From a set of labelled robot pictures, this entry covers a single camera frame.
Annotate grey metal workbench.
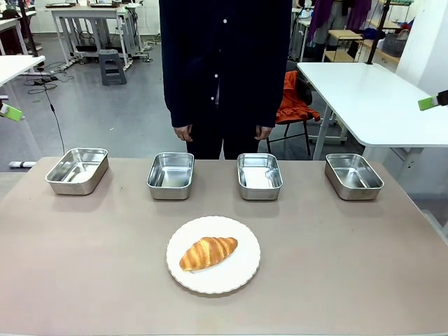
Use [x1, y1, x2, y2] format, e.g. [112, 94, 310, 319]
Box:
[44, 1, 145, 69]

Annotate purple hanging garments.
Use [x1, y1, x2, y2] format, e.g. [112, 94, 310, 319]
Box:
[307, 0, 372, 38]

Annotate person's left forearm navy sleeve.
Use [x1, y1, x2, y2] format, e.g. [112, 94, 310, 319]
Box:
[255, 66, 288, 129]

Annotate white desk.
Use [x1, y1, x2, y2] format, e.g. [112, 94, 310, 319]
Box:
[0, 55, 47, 87]
[296, 62, 448, 161]

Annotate person's right forearm navy sleeve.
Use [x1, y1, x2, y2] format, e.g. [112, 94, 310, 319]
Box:
[162, 66, 194, 129]

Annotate black metal chair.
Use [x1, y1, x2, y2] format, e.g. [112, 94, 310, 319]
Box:
[265, 60, 313, 157]

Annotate golden croissant bread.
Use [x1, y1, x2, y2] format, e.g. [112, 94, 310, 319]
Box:
[178, 236, 239, 272]

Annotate grey plastic step stool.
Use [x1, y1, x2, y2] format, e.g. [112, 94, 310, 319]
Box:
[98, 49, 128, 86]

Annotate steel rectangular container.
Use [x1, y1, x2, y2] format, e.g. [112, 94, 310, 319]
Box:
[44, 147, 110, 196]
[236, 152, 284, 202]
[146, 151, 195, 201]
[324, 153, 385, 202]

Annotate wooden shelf rack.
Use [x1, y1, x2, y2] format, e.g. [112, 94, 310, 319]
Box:
[322, 19, 402, 64]

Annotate person's right hand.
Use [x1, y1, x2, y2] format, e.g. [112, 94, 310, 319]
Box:
[174, 122, 194, 143]

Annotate white scalloped plate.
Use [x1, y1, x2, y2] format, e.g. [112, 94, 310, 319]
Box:
[165, 215, 262, 295]

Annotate thin black floor cable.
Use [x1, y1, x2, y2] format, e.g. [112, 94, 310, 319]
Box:
[24, 62, 68, 156]

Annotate person's left hand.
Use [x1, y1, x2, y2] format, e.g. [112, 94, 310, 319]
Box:
[254, 125, 273, 141]

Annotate black stand pole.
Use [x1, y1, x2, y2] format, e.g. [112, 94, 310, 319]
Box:
[17, 0, 41, 58]
[365, 0, 390, 67]

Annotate grey plastic basket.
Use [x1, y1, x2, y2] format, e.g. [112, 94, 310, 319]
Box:
[382, 31, 410, 58]

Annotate orange jacket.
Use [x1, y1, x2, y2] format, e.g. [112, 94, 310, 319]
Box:
[275, 70, 321, 125]

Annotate person in dark navy clothes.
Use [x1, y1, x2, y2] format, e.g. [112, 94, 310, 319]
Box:
[158, 0, 293, 160]

